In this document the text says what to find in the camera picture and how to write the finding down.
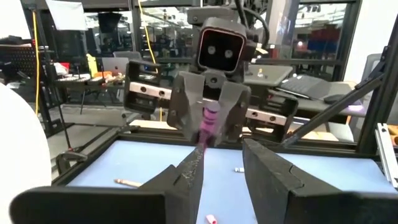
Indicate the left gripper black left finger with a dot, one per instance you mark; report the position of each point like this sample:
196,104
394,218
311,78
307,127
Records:
174,193

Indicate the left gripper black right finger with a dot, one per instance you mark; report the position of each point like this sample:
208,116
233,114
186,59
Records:
273,193

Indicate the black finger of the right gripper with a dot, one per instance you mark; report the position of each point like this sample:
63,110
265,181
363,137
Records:
186,102
233,109

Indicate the magenta crayon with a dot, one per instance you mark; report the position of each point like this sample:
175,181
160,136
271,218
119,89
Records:
209,121

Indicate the silver laptop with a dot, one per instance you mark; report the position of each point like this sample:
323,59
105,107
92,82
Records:
115,65

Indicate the white crayon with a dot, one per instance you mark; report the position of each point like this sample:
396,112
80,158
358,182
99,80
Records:
239,170

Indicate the pink eraser cap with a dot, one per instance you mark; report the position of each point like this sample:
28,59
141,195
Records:
211,219

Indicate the tan crayon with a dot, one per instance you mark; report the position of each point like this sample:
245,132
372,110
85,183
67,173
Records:
127,183

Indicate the gray desk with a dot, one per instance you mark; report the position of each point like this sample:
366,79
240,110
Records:
273,76

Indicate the cluttered work table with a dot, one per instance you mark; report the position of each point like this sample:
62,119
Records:
77,82

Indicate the dark keyboard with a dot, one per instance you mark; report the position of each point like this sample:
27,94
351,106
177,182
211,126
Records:
303,85

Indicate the black computer mouse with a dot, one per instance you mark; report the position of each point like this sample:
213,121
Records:
334,99

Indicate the white panel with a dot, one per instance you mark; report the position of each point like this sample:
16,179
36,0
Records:
66,15

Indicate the black pegboard cart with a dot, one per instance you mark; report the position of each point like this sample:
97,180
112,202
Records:
18,59

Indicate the gray office chair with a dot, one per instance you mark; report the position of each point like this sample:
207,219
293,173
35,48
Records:
371,65

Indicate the right black wrist camera box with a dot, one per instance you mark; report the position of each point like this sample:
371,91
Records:
220,49

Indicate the silver aluminium rail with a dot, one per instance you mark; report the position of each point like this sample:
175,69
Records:
385,149

